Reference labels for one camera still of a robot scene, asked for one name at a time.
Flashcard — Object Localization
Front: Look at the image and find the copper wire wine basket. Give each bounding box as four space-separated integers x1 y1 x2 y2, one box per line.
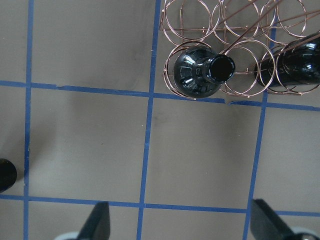
159 0 320 99

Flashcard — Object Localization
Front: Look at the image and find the dark bottle in basket rear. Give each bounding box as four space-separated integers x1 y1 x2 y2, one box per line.
254 31 320 87

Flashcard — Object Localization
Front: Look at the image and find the dark bottle in basket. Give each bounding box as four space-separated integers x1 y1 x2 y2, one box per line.
254 31 320 87
173 46 236 99

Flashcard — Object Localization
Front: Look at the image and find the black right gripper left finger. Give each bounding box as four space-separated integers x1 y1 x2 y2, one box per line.
77 202 111 240

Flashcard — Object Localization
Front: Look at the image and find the dark wine bottle being placed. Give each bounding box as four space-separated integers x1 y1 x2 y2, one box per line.
0 158 17 193

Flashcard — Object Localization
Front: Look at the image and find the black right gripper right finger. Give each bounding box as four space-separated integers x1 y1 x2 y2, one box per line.
250 199 300 240

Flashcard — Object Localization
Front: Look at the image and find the dark bottle in basket front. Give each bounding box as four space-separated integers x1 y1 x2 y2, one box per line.
173 46 236 99

